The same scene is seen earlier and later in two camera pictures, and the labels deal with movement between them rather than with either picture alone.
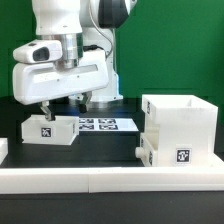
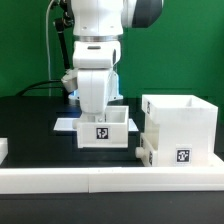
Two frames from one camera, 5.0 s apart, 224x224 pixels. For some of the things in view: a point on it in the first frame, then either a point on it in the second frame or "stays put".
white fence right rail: [216, 162] stays put
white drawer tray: [62, 130] to [108, 130]
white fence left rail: [3, 148] stays put
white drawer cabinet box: [187, 128] stays put
